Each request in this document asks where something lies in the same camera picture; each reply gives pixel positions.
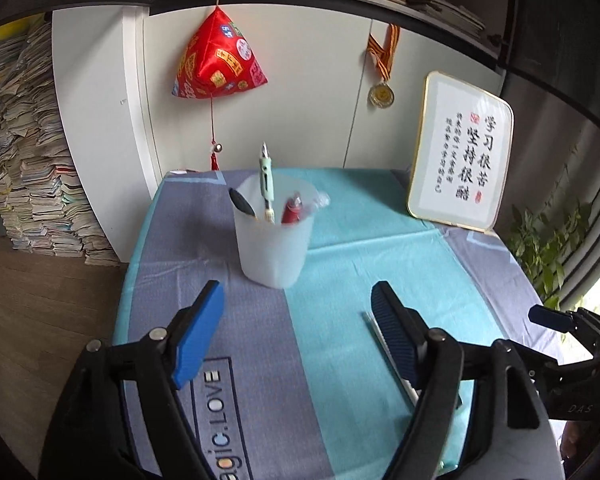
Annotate framed calligraphy sign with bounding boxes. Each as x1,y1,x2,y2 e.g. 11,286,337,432
406,71,515,233

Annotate blue grey tablecloth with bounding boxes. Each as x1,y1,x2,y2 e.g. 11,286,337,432
112,167,566,480

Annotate medal with orange ribbon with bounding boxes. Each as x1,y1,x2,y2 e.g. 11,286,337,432
366,24,401,109

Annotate white pen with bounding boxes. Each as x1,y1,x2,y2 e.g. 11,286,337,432
362,310,421,406

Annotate stack of flat books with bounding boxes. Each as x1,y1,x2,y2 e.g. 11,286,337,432
407,0,486,41

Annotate stacks of paper booklets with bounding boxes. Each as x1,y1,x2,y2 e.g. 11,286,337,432
0,20,122,267

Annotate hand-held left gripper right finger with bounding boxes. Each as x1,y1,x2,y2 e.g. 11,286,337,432
370,280,556,480

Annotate green pen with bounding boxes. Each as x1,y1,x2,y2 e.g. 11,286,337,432
258,142,276,223

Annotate red pyramid hanging ornament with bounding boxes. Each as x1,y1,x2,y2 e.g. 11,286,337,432
171,0,269,171

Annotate green leafy plant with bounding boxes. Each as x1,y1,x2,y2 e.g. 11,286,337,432
507,200,596,311

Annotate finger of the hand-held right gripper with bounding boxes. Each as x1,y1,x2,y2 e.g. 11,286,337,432
527,357,600,391
528,304,600,356

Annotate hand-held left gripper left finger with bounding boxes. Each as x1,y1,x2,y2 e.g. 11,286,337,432
37,280,226,480

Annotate red gel pen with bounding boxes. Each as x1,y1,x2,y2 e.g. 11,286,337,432
281,192,306,225

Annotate red black marker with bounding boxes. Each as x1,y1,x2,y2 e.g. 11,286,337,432
228,187,256,219

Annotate translucent plastic cup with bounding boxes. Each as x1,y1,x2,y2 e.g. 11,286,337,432
232,169,317,289

